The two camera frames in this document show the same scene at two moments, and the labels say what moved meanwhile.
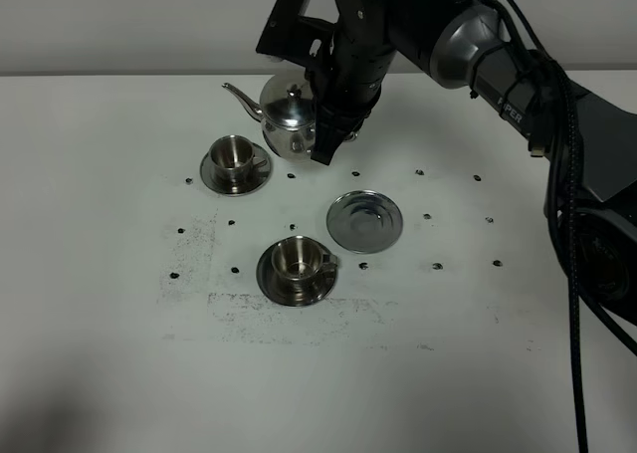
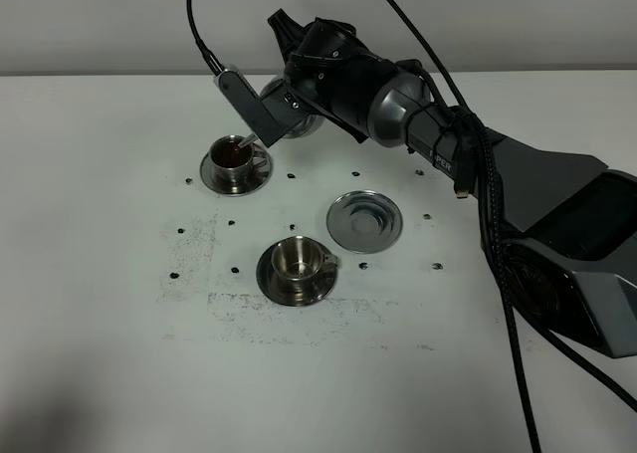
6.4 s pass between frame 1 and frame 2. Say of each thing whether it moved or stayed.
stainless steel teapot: moved
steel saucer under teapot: stayed
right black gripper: moved
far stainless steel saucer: stayed
